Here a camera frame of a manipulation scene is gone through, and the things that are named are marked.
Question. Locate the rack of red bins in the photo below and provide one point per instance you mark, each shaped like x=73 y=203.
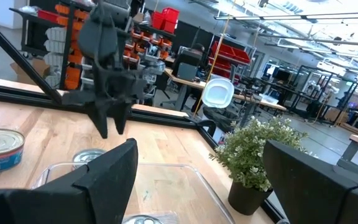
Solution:
x=228 y=53

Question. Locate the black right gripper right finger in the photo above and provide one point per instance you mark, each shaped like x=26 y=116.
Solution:
x=315 y=199

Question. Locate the brown cardboard box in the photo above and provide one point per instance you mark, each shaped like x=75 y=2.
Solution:
x=39 y=67

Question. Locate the black trash bag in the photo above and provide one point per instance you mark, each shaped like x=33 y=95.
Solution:
x=222 y=118

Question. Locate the black shelf with orange bins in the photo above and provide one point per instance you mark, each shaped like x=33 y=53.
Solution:
x=73 y=77

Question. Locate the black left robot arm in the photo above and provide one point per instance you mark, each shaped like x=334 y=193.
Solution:
x=99 y=37

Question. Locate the black aluminium table frame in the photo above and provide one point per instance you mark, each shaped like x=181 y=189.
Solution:
x=166 y=118

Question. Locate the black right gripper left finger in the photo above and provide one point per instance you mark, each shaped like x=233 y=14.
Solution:
x=89 y=199

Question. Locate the small potted green plant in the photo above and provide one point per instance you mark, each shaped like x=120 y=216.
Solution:
x=253 y=155

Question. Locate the silver grey label can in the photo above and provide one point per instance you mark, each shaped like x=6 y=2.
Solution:
x=141 y=221

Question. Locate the short clear plastic bin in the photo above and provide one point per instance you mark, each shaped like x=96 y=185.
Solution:
x=172 y=193

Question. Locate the red storage bin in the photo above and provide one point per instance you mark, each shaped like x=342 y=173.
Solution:
x=169 y=18

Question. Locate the picture label fish can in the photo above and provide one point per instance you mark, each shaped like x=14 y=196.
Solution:
x=87 y=155

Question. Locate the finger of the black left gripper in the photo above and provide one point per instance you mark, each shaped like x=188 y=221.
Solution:
x=99 y=119
x=121 y=115

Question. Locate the person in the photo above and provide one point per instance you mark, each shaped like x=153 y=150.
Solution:
x=198 y=47

